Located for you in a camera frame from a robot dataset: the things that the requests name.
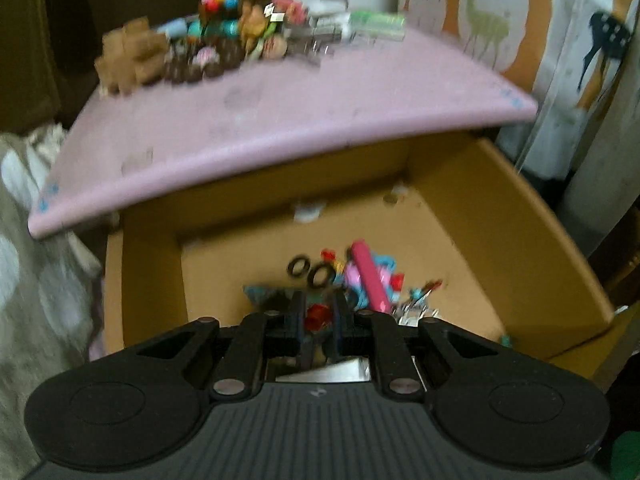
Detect brown bead bracelet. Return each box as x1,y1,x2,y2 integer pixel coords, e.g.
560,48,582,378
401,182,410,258
162,37,246,86

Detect brown bear keychain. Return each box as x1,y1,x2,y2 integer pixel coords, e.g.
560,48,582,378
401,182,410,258
239,1,269,54

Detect pink stick in drawer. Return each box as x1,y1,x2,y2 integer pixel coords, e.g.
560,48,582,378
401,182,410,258
350,240,393,314

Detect black rubber ring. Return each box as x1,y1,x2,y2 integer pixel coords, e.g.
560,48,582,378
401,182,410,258
306,263,338,290
286,254,313,279

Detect wooden open drawer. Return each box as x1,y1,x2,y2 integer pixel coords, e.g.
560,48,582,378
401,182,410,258
104,133,613,359

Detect white blue tube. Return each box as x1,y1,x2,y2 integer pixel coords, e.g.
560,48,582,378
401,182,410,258
155,18,189,40

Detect dark wooden headboard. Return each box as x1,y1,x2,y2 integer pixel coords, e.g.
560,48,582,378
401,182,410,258
1,0,201,134

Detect deer pattern curtain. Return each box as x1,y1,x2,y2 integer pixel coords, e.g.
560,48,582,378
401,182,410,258
398,0,639,180

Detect wooden chess piece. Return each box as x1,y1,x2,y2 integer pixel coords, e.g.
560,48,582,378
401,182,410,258
262,35,288,61

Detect red string charm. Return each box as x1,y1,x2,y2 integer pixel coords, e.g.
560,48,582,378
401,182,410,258
304,304,333,333

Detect green tissue pack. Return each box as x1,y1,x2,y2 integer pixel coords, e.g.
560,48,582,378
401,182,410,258
349,10,406,41

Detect pink foam table mat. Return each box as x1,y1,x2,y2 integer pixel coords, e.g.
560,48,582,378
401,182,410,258
28,29,537,238

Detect white power bank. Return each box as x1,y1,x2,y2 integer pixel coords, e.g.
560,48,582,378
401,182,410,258
307,0,348,18

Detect grey patterned blanket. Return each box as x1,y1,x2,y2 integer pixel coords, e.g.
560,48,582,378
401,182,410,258
1,133,101,479

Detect wooden burr puzzle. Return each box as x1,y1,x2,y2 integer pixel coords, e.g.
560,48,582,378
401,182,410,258
94,16,169,96

